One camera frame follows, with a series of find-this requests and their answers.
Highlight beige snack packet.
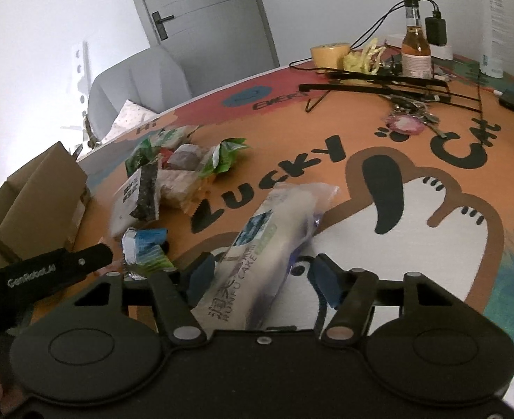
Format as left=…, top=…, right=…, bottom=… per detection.
left=156, top=168, right=206, bottom=211

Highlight white plastic bottle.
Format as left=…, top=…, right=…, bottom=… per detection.
left=479, top=0, right=509, bottom=80

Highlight yellow tape roll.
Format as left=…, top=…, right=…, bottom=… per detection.
left=310, top=42, right=351, bottom=69

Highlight keys with pink keychain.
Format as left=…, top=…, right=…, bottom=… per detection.
left=385, top=100, right=442, bottom=137

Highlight blue green snack packet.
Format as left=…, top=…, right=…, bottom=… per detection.
left=121, top=226, right=176, bottom=281

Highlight dark green snack packet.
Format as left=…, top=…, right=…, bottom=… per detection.
left=125, top=137, right=162, bottom=178

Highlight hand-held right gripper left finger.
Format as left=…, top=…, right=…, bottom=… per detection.
left=71, top=253, right=216, bottom=344

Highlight orange printed table mat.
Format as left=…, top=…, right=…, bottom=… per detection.
left=30, top=53, right=514, bottom=345

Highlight black door handle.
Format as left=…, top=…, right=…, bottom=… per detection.
left=151, top=10, right=176, bottom=41

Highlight white perforated rack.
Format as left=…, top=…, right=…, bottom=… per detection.
left=70, top=41, right=93, bottom=141

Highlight grey door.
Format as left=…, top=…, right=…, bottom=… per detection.
left=123, top=0, right=280, bottom=71

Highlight black charging cable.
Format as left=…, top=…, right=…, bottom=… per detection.
left=348, top=0, right=438, bottom=53

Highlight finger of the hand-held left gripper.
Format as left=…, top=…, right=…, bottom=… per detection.
left=64, top=243, right=113, bottom=283

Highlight pale green snack packet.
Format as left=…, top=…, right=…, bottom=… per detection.
left=151, top=125, right=199, bottom=148

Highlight long white cake packet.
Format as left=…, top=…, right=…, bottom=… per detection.
left=191, top=182, right=340, bottom=331

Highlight crumpled yellow wrapper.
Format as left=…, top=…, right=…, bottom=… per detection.
left=341, top=38, right=387, bottom=73

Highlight black folding stand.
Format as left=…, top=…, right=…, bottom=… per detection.
left=298, top=69, right=487, bottom=115

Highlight amber glass bottle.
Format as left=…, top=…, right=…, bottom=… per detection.
left=401, top=0, right=433, bottom=80

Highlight green white snack packet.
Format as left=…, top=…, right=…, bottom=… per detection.
left=197, top=137, right=250, bottom=181

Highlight white black seaweed packet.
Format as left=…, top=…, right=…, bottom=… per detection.
left=108, top=158, right=161, bottom=237

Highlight grey chair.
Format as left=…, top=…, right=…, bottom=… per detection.
left=87, top=46, right=193, bottom=141

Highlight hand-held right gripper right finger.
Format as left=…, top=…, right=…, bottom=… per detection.
left=311, top=253, right=454, bottom=349

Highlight brown cardboard box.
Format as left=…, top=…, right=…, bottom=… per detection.
left=0, top=141, right=91, bottom=268

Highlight black charger adapter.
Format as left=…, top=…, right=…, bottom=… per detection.
left=424, top=8, right=448, bottom=47

